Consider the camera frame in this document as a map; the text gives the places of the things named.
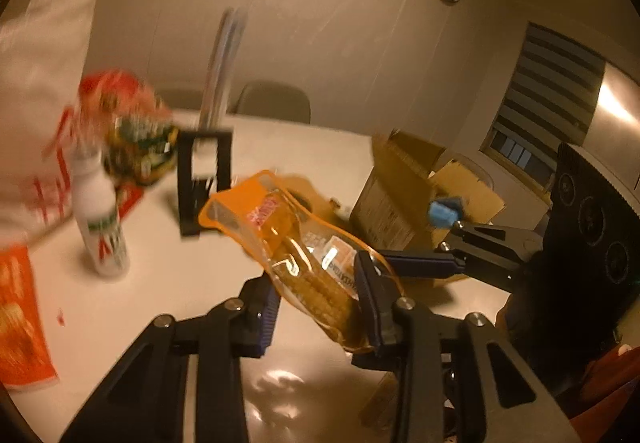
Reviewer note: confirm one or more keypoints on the orange flat packet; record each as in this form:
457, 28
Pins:
20, 323

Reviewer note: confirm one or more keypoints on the white plastic bag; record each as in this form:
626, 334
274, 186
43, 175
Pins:
40, 73

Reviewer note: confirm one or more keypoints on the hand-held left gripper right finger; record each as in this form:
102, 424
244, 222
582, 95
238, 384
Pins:
380, 323

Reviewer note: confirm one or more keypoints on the white plastic bottle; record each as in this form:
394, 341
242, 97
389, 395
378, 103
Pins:
100, 223

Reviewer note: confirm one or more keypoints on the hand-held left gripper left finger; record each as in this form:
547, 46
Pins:
267, 328

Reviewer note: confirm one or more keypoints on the orange clear snack packet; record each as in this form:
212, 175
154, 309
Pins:
300, 263

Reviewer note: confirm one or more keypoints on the black phone stand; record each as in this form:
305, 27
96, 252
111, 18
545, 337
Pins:
185, 183

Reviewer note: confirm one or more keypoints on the blue snack packet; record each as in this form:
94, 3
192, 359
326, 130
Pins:
442, 213

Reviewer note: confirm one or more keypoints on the cardboard box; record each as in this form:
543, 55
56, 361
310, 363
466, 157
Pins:
390, 203

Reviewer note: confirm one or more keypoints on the grey chair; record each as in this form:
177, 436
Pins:
272, 100

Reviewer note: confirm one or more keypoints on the window blinds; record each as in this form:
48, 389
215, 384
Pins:
545, 98

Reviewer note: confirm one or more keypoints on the small red packet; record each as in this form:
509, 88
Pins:
130, 200

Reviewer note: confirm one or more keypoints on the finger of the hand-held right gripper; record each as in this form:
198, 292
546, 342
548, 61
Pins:
495, 238
425, 263

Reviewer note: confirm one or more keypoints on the red plastic bag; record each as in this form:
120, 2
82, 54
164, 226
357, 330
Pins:
115, 88

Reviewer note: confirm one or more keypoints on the dark green snack bag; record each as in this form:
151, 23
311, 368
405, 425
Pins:
140, 143

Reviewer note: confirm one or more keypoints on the shiny metal panel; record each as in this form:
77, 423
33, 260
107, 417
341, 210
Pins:
617, 113

